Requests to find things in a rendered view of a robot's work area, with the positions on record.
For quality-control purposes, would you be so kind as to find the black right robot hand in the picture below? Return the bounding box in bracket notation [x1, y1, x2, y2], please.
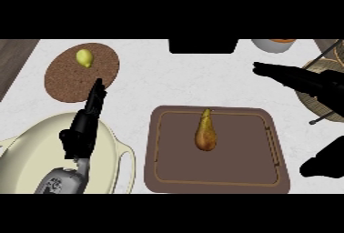
[251, 61, 344, 179]

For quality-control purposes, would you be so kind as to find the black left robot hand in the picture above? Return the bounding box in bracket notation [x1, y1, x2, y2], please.
[59, 77, 109, 160]

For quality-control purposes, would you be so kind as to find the brown-yellow pear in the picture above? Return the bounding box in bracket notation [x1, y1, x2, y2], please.
[194, 107, 217, 152]

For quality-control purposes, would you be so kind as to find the brown rectangular tray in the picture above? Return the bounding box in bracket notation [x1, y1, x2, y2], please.
[143, 105, 293, 195]

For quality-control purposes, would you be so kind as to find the round brown cork placemat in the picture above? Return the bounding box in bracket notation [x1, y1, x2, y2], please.
[43, 42, 121, 104]

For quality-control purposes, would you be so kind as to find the grey bowl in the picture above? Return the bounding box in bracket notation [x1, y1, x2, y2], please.
[250, 38, 298, 55]

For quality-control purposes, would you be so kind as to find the orange fruit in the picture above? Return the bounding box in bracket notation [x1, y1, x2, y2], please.
[267, 38, 297, 44]

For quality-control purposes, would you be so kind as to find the yellow-green lemon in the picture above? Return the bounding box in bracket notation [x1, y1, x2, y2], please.
[74, 48, 96, 69]

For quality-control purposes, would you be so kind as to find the dark wooden panel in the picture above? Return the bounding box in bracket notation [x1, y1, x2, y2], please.
[0, 38, 42, 103]

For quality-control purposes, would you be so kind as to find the black appliance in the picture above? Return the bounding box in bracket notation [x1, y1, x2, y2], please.
[169, 38, 239, 56]

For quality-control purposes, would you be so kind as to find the wire tiered basket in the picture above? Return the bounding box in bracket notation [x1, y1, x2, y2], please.
[294, 38, 344, 126]

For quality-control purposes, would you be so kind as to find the cream pot with handles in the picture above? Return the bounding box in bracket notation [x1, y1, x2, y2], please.
[0, 111, 137, 195]

